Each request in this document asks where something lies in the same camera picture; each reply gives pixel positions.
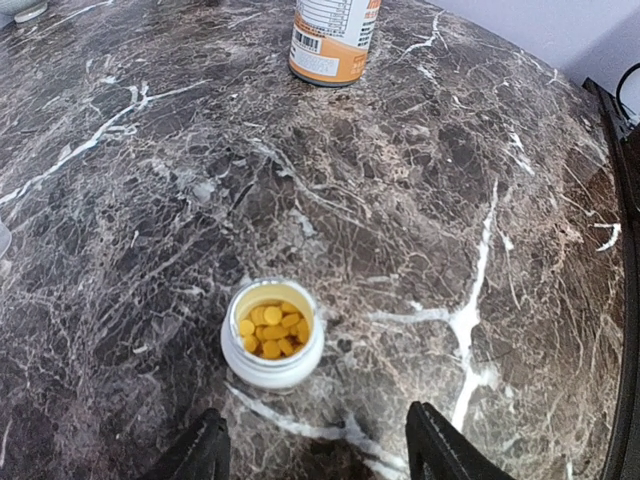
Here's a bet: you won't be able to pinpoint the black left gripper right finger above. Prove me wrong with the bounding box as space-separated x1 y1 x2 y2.
405 401 513 480

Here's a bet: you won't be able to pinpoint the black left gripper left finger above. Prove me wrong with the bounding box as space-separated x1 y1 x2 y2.
140 408 231 480

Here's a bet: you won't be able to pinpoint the white pill bottle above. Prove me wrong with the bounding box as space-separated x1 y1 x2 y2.
221 278 324 390

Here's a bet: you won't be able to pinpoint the orange pill bottle grey cap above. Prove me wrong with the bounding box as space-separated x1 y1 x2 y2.
289 0 381 87

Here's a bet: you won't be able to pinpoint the clear plastic pill organizer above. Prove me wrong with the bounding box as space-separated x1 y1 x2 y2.
0 222 12 258

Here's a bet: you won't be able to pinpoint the yellow pills inside bottle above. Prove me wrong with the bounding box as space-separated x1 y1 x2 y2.
238 301 311 360

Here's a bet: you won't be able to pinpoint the small teal patterned bowl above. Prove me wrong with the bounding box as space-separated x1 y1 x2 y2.
0 0 48 23

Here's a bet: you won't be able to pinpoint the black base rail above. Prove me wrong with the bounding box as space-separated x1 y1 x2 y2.
582 77 640 480

